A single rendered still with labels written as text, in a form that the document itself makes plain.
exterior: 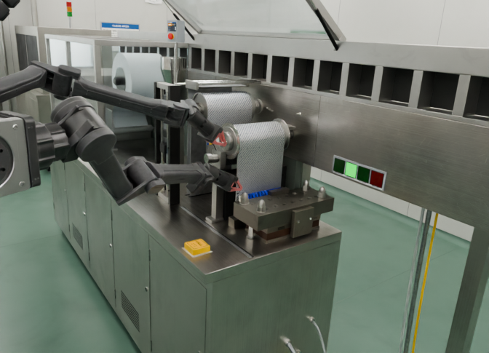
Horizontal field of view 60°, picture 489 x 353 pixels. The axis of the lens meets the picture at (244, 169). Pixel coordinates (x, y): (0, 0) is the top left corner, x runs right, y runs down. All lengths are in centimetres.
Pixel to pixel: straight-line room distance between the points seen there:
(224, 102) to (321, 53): 46
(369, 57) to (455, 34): 254
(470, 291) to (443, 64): 79
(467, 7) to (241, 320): 321
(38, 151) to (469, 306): 146
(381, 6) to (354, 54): 292
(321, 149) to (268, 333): 76
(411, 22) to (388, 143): 286
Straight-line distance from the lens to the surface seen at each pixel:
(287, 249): 163
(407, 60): 152
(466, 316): 177
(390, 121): 155
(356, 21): 473
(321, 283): 187
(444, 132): 145
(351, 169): 167
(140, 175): 118
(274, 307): 173
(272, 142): 176
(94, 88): 150
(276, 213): 161
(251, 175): 173
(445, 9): 418
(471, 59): 141
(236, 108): 191
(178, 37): 211
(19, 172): 77
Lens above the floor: 165
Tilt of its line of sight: 17 degrees down
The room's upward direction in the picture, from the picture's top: 3 degrees clockwise
